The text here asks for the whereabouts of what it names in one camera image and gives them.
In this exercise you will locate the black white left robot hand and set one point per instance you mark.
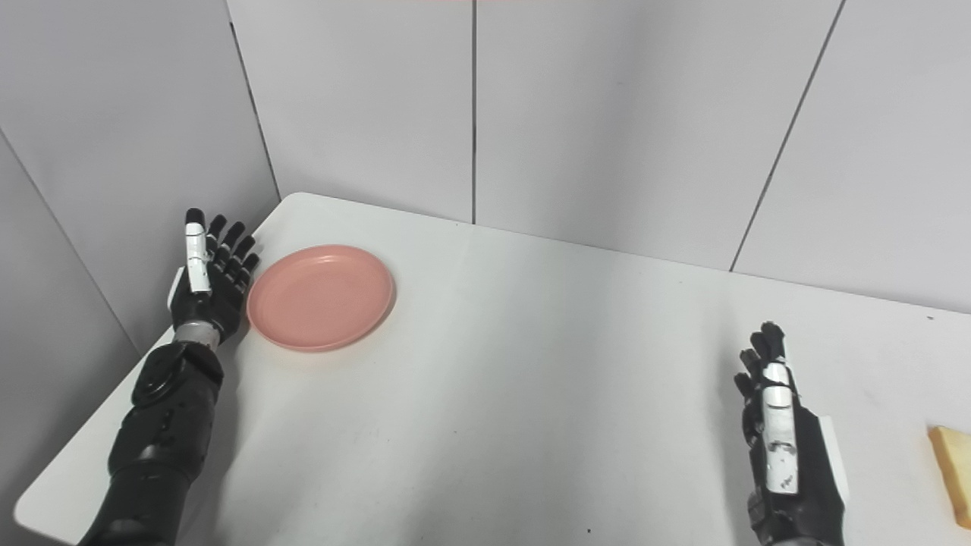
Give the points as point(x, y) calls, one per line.
point(220, 296)

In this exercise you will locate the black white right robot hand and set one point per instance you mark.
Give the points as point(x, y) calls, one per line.
point(815, 485)

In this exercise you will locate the pink round plate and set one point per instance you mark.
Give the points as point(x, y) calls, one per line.
point(320, 297)

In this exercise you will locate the slice of white bread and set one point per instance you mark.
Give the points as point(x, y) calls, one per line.
point(957, 470)

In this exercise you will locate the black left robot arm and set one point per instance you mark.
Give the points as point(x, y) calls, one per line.
point(159, 440)

